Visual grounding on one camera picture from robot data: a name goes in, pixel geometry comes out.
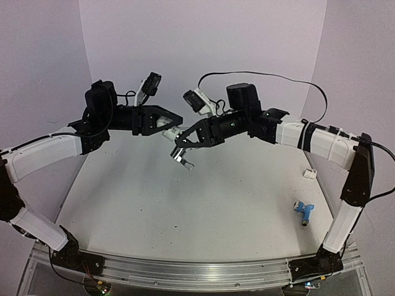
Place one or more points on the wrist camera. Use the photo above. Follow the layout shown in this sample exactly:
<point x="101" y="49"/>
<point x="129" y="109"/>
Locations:
<point x="147" y="89"/>
<point x="200" y="103"/>

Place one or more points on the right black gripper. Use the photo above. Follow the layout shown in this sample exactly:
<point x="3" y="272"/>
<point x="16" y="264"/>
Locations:
<point x="208" y="132"/>

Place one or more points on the blue water faucet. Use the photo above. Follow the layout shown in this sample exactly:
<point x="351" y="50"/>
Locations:
<point x="305" y="210"/>

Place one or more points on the aluminium front rail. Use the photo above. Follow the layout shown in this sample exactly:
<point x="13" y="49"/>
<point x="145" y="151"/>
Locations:
<point x="198" y="276"/>

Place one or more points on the right circuit board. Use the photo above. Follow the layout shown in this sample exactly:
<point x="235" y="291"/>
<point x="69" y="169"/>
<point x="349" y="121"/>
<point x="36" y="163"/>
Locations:
<point x="315" y="283"/>

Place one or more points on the white pipe elbow fitting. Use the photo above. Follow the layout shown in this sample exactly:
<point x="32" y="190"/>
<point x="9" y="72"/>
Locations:
<point x="172" y="133"/>

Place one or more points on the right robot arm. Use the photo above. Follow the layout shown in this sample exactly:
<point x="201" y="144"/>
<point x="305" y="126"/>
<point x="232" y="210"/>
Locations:
<point x="348" y="152"/>

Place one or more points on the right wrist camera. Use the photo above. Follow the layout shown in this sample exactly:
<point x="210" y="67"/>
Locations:
<point x="200" y="103"/>

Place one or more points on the circuit board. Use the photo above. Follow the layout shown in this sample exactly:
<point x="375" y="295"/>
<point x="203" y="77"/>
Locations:
<point x="96" y="287"/>
<point x="315" y="283"/>

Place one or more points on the small white pipe fitting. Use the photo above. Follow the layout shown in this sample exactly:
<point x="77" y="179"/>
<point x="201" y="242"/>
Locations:
<point x="310" y="173"/>

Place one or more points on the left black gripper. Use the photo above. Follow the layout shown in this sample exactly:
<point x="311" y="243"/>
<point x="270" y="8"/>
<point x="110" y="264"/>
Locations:
<point x="143" y="118"/>

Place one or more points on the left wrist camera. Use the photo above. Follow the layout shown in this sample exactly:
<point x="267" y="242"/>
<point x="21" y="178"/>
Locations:
<point x="147" y="89"/>

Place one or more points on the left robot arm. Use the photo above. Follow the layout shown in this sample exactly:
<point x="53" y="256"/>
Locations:
<point x="102" y="114"/>

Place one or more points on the chrome water faucet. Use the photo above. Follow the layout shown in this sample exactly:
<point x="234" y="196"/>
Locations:
<point x="178" y="154"/>

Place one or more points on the left circuit board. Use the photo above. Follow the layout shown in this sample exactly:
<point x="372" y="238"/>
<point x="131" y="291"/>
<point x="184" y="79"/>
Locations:
<point x="96" y="287"/>

